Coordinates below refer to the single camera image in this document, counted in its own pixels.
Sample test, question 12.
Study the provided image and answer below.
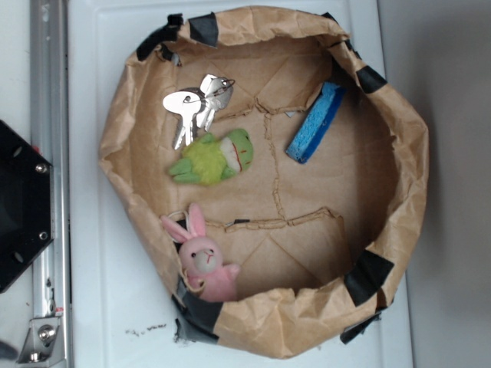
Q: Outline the silver keys bunch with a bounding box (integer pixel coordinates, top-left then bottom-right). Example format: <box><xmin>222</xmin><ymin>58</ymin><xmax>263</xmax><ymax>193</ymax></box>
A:
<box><xmin>163</xmin><ymin>74</ymin><xmax>235</xmax><ymax>150</ymax></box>

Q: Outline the brown paper bag bin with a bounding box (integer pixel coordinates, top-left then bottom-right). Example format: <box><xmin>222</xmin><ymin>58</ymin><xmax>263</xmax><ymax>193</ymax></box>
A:
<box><xmin>100</xmin><ymin>6</ymin><xmax>429</xmax><ymax>358</ymax></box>

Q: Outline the green plush frog toy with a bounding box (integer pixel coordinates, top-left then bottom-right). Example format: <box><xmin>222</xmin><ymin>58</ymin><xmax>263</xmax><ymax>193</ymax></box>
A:
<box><xmin>168</xmin><ymin>129</ymin><xmax>254</xmax><ymax>186</ymax></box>

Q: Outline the pink plush bunny toy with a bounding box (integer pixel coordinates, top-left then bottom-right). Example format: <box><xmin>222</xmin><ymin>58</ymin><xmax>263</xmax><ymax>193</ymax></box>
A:
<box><xmin>160</xmin><ymin>203</ymin><xmax>241</xmax><ymax>302</ymax></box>

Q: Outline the blue sponge block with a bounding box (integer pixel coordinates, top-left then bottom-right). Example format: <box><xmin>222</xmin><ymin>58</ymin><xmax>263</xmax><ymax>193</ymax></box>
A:
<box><xmin>285</xmin><ymin>82</ymin><xmax>346</xmax><ymax>164</ymax></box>

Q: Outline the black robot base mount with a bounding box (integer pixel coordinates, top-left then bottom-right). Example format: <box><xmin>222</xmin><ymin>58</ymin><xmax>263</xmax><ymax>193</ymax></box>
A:
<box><xmin>1</xmin><ymin>122</ymin><xmax>53</xmax><ymax>293</ymax></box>

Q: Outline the aluminium frame rail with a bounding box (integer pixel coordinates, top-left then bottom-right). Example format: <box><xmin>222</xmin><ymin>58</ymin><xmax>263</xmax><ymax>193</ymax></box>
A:
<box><xmin>30</xmin><ymin>1</ymin><xmax>74</xmax><ymax>367</ymax></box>

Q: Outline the metal corner bracket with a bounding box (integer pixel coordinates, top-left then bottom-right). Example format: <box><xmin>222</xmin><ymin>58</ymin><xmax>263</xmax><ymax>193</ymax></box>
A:
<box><xmin>15</xmin><ymin>317</ymin><xmax>64</xmax><ymax>367</ymax></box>

